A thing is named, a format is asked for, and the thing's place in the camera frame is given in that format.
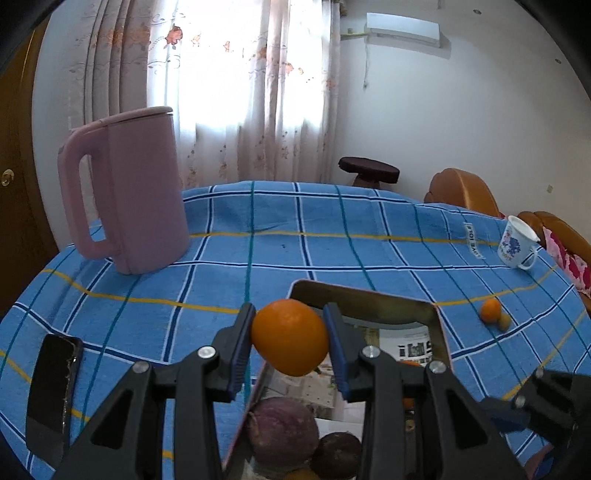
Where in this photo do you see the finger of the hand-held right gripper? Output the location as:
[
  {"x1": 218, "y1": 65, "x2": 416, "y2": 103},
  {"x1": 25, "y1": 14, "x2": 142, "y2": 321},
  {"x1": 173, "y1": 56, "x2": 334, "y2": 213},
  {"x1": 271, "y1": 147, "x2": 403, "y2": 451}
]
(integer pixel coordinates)
[{"x1": 480, "y1": 390, "x2": 539, "y2": 435}]

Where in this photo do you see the pink metal tin box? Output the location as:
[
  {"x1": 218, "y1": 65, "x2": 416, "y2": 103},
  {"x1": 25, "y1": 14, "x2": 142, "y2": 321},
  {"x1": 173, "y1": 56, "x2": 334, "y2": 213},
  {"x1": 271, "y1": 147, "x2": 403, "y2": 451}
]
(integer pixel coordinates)
[{"x1": 222, "y1": 279, "x2": 455, "y2": 480}]

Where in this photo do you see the blue checked tablecloth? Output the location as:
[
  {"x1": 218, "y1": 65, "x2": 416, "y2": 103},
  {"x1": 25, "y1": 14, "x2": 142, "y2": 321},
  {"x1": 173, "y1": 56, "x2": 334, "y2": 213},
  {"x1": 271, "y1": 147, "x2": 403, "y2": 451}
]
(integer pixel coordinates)
[{"x1": 0, "y1": 181, "x2": 591, "y2": 480}]

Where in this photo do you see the black smartphone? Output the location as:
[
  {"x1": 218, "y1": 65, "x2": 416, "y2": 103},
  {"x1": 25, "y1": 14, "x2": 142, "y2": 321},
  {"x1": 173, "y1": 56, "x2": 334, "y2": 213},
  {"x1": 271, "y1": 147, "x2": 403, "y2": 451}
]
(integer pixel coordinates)
[{"x1": 25, "y1": 335, "x2": 85, "y2": 469}]

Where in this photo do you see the brown wooden sofa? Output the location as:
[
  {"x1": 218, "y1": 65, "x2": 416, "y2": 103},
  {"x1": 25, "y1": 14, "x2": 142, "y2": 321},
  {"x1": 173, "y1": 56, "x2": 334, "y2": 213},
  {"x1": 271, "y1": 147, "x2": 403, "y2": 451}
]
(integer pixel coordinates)
[{"x1": 517, "y1": 211, "x2": 591, "y2": 315}]

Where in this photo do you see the brown wooden door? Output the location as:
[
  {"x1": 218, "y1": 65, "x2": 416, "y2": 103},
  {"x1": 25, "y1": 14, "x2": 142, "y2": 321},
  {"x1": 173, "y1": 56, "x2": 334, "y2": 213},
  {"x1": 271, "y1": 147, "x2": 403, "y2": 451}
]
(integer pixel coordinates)
[{"x1": 0, "y1": 28, "x2": 61, "y2": 319}]

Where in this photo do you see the white wall air conditioner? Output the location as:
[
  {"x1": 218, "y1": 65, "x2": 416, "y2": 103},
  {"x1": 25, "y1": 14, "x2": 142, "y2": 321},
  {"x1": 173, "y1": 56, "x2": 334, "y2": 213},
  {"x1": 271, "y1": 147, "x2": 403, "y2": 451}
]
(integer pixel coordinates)
[{"x1": 366, "y1": 12, "x2": 441, "y2": 47}]

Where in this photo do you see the dark brown round fruit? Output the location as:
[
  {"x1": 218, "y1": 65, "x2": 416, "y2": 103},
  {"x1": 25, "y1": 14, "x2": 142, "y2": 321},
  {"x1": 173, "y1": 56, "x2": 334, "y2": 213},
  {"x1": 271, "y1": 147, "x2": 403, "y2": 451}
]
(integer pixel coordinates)
[{"x1": 309, "y1": 431, "x2": 363, "y2": 480}]

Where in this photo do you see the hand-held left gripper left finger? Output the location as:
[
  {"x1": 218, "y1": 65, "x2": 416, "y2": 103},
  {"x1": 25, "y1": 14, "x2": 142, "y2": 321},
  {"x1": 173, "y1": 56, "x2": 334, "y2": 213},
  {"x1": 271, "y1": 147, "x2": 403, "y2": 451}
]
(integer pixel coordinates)
[{"x1": 60, "y1": 303, "x2": 257, "y2": 480}]

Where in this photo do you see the small orange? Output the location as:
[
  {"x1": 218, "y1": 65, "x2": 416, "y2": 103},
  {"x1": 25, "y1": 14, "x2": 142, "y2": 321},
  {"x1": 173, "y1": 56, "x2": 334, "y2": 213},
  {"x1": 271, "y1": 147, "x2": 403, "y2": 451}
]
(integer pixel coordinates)
[{"x1": 479, "y1": 298, "x2": 502, "y2": 323}]

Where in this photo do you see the brown wooden chair back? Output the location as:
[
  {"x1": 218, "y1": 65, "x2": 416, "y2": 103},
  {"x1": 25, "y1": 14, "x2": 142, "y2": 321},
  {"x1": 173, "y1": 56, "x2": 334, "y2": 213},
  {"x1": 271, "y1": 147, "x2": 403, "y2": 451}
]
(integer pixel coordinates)
[{"x1": 424, "y1": 168, "x2": 502, "y2": 217}]

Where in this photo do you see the pink and red cushion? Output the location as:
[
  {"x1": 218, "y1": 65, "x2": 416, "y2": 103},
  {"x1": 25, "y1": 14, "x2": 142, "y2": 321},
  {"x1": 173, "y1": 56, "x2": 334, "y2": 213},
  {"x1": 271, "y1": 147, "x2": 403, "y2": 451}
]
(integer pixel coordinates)
[{"x1": 542, "y1": 228, "x2": 591, "y2": 296}]

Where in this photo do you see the large orange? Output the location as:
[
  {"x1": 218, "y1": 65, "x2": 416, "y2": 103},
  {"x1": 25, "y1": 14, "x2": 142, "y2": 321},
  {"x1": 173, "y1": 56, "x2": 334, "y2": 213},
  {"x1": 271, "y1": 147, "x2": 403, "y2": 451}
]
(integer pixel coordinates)
[{"x1": 250, "y1": 299, "x2": 330, "y2": 377}]

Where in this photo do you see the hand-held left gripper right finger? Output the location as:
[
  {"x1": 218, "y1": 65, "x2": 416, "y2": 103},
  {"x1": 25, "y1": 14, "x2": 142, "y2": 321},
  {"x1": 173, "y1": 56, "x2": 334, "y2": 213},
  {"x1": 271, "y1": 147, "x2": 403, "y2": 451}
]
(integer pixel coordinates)
[{"x1": 322, "y1": 302, "x2": 529, "y2": 480}]

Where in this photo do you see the floral sheer curtain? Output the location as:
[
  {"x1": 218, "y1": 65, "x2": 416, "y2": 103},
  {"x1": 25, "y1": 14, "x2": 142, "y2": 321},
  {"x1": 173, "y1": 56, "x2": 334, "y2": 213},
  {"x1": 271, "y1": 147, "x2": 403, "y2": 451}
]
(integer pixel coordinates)
[{"x1": 69, "y1": 0, "x2": 345, "y2": 188}]

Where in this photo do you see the purple onion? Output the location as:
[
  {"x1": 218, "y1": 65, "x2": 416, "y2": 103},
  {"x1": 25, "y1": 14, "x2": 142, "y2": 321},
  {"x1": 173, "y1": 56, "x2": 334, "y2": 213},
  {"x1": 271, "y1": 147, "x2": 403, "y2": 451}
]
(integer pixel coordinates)
[{"x1": 245, "y1": 397, "x2": 320, "y2": 472}]

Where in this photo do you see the pink electric kettle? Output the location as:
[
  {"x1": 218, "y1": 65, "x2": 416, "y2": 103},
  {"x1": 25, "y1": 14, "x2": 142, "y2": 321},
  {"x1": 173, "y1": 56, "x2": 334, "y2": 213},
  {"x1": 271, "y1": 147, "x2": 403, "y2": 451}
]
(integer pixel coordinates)
[{"x1": 58, "y1": 106, "x2": 190, "y2": 276}]

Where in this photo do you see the white mug with blue print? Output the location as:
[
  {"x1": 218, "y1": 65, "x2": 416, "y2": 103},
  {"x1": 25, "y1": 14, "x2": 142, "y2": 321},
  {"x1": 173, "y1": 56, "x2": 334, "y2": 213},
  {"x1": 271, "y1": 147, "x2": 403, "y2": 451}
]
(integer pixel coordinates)
[{"x1": 497, "y1": 215, "x2": 540, "y2": 271}]

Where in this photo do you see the medium orange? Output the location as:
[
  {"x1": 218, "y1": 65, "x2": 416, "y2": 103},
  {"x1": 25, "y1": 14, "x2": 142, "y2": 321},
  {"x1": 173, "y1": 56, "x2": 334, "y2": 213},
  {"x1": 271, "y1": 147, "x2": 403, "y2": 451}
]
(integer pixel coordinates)
[{"x1": 399, "y1": 360, "x2": 423, "y2": 411}]

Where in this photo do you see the dark round wooden stool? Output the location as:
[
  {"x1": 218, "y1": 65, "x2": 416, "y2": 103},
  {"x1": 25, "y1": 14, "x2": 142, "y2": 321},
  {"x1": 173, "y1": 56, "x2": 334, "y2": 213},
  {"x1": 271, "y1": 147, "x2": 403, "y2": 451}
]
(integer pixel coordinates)
[{"x1": 338, "y1": 157, "x2": 400, "y2": 188}]

